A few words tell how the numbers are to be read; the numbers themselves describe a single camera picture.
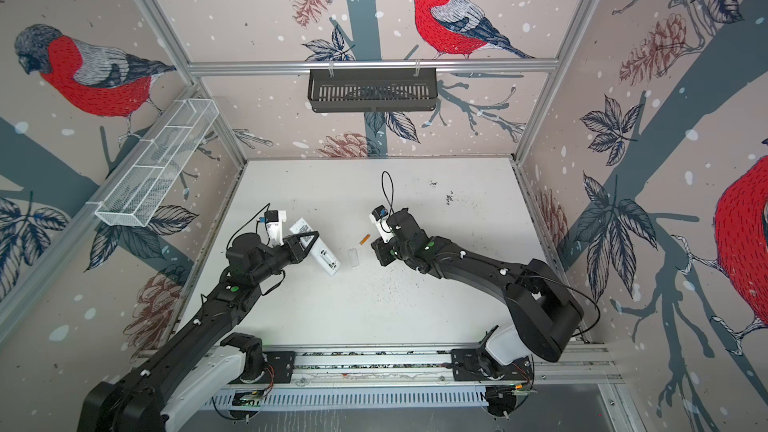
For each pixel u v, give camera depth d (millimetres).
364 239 978
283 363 738
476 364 738
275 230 726
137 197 713
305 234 767
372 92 1070
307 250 748
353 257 930
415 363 758
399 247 713
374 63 941
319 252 781
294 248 708
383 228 728
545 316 427
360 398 698
